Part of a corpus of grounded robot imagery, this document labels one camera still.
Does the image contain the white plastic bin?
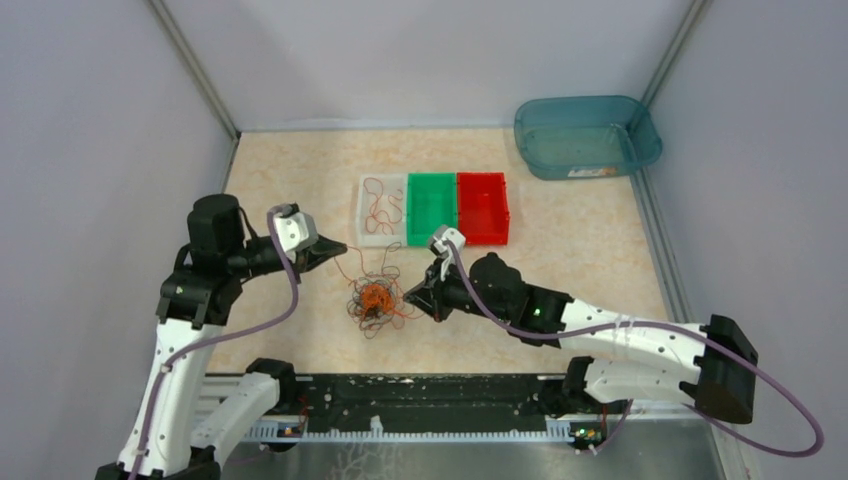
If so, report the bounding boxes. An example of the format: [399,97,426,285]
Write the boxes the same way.
[354,173,408,248]

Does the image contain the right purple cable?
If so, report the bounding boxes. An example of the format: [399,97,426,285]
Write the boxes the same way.
[440,238,825,460]

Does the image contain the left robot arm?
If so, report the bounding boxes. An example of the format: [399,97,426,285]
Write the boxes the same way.
[95,194,348,479]

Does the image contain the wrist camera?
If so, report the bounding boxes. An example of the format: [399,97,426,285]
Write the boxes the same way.
[427,225,466,260]
[273,204,319,257]

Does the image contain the red plastic bin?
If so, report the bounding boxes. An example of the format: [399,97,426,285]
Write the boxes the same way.
[457,172,511,246]

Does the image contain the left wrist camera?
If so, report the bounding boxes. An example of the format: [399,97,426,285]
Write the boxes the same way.
[273,204,319,257]

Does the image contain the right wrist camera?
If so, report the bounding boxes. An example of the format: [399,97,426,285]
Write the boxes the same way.
[427,225,466,260]

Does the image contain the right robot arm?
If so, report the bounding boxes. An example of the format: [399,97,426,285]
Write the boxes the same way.
[404,253,758,424]

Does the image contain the green plastic bin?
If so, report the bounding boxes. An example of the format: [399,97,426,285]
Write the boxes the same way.
[406,172,459,247]

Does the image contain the orange black cable bundle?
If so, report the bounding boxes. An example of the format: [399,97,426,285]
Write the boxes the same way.
[345,242,425,340]

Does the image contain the teal translucent tub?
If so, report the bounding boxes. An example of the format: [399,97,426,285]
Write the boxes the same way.
[513,95,663,181]

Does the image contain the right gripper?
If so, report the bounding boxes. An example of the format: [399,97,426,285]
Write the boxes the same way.
[404,253,512,324]

